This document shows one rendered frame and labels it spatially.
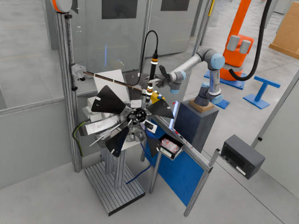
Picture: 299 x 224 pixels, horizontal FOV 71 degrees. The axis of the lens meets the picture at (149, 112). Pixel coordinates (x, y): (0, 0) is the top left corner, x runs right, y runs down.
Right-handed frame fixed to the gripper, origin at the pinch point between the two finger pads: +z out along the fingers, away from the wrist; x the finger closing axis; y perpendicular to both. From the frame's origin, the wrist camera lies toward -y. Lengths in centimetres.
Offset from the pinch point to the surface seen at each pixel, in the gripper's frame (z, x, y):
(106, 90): 27.7, 10.1, 9.3
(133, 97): 4.3, 10.0, 21.0
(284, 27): -773, 260, 68
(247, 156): -37, -74, 25
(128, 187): 0, 3, 143
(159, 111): -14.6, -3.6, 31.4
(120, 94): 5.6, 28.8, 29.8
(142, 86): -3.9, 11.6, 12.8
